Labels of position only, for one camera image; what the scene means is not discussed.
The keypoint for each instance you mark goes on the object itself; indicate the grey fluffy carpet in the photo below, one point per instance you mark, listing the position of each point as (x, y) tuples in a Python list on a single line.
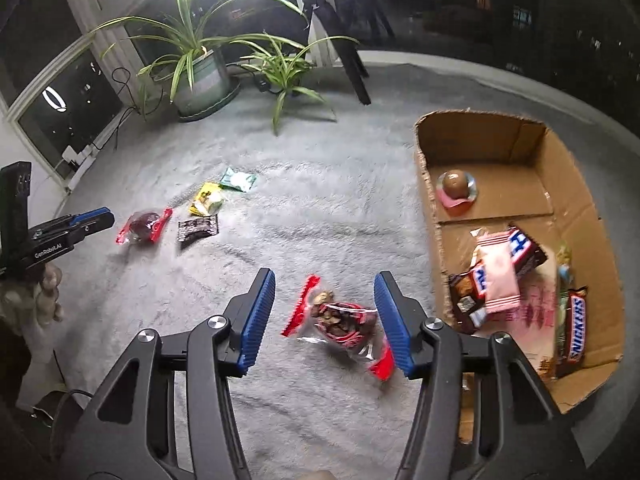
[(325, 185)]

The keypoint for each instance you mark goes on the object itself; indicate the pink striped snack packet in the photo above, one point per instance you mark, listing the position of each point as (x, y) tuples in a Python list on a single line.
[(500, 275)]

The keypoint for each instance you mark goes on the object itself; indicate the clear bread packet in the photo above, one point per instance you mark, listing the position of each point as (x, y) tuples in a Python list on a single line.
[(537, 310)]

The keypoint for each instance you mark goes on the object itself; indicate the large potted spider plant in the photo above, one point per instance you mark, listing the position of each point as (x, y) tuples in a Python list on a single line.
[(205, 80)]

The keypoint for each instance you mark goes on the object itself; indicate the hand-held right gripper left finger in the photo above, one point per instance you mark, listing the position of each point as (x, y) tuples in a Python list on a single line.
[(257, 315)]

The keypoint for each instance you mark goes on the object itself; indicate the red-ended date packet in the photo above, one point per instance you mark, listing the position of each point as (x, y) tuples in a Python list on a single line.
[(142, 224)]

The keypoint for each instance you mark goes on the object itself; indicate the pale green snack packet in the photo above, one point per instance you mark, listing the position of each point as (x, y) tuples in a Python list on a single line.
[(237, 179)]

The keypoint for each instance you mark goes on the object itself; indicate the small dark snack packet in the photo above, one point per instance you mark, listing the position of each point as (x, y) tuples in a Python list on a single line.
[(197, 229)]

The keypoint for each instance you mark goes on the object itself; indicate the red-ended nut packet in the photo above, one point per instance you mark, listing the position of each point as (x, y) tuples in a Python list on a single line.
[(345, 322)]

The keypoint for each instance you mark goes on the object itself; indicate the person's left hand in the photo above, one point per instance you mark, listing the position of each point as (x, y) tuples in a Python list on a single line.
[(47, 295)]

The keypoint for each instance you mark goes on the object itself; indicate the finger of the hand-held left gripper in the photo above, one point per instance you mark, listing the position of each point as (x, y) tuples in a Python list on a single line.
[(92, 214), (97, 225)]

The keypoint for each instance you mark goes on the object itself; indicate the cardboard box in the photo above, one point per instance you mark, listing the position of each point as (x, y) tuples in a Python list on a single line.
[(500, 200)]

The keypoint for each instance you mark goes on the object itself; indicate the dark green plant saucer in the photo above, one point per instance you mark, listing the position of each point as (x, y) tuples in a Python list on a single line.
[(220, 105)]

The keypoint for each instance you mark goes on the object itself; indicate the long brown chocolate bar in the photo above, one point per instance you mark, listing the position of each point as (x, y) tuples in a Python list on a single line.
[(575, 325)]

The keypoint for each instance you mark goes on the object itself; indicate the chocolate ball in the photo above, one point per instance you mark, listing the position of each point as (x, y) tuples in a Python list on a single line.
[(454, 184)]

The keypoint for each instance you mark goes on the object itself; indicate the white window frame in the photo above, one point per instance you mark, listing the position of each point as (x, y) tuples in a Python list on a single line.
[(95, 35)]

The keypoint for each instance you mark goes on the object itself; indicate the small brown chocolate bar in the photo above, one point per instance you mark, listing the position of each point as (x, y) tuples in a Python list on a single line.
[(462, 290)]

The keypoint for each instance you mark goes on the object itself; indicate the person's left forearm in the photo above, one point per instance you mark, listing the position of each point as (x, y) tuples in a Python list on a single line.
[(20, 370)]

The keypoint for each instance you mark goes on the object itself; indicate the small spider plant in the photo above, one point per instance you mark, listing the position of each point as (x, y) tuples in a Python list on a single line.
[(285, 72)]

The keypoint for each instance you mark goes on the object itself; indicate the white power strip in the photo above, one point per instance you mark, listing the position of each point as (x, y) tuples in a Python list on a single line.
[(75, 156)]

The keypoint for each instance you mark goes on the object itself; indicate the yellow snack packet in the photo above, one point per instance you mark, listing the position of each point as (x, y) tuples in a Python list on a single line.
[(205, 199)]

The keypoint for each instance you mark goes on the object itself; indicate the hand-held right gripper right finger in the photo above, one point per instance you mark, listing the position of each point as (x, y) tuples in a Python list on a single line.
[(395, 325)]

